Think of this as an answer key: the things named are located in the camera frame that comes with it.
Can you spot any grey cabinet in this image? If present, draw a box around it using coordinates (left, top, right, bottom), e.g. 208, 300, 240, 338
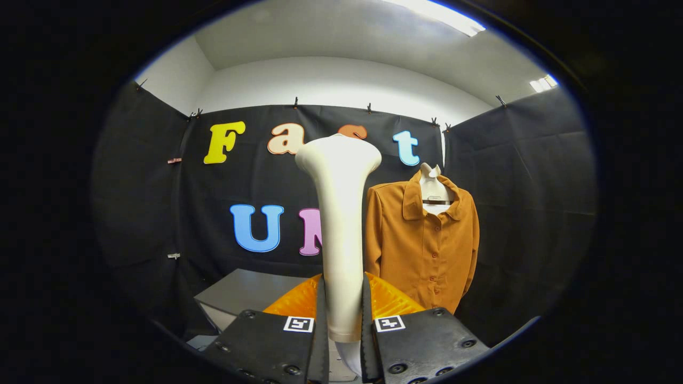
184, 268, 363, 382

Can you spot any black backdrop cloth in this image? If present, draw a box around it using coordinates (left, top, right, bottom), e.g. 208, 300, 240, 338
91, 80, 598, 347

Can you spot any small ceiling light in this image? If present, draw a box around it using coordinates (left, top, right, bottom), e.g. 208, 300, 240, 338
529, 74, 559, 93

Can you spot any white mannequin torso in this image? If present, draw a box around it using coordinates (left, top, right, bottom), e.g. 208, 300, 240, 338
419, 163, 457, 215

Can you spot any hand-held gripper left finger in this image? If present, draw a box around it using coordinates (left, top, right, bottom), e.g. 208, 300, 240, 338
203, 274, 330, 384

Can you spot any row of black clips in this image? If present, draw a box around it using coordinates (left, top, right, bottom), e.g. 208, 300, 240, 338
136, 79, 507, 134

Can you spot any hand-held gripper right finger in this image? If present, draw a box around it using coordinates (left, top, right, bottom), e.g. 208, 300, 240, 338
362, 272, 490, 384

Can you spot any long ceiling light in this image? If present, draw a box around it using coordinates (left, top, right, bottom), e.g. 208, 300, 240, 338
382, 0, 486, 37

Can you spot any white garment steamer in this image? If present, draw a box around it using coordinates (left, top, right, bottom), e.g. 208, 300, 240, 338
295, 133, 383, 377

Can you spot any orange button shirt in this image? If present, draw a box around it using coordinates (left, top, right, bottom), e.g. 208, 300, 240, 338
364, 171, 480, 315

